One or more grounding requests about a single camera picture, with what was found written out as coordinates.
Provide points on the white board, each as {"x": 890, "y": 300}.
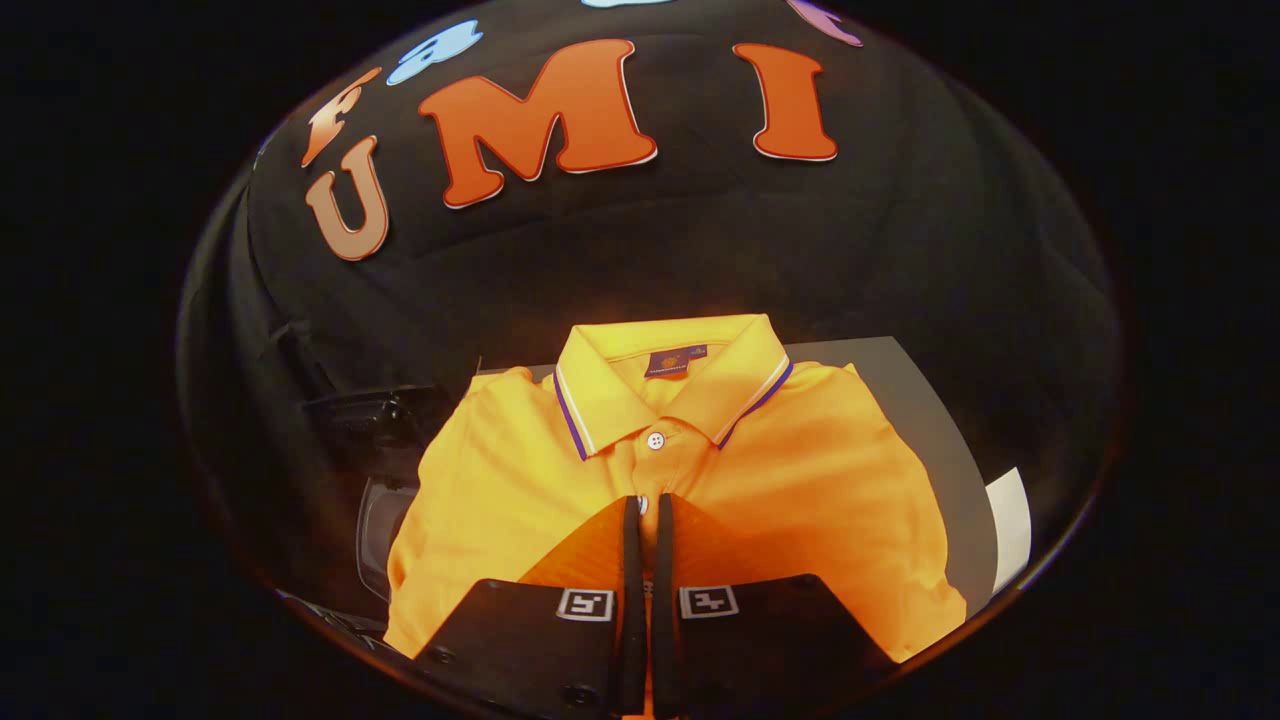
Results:
{"x": 1008, "y": 530}

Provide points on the grey washing machine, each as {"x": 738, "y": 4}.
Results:
{"x": 385, "y": 530}

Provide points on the black backdrop cloth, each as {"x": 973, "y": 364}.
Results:
{"x": 700, "y": 250}

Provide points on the grey cabinet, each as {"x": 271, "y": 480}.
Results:
{"x": 930, "y": 430}

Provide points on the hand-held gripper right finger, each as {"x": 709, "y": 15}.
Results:
{"x": 667, "y": 600}

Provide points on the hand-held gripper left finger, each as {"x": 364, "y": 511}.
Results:
{"x": 633, "y": 600}

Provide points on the yellow polo shirt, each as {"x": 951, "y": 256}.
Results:
{"x": 800, "y": 480}

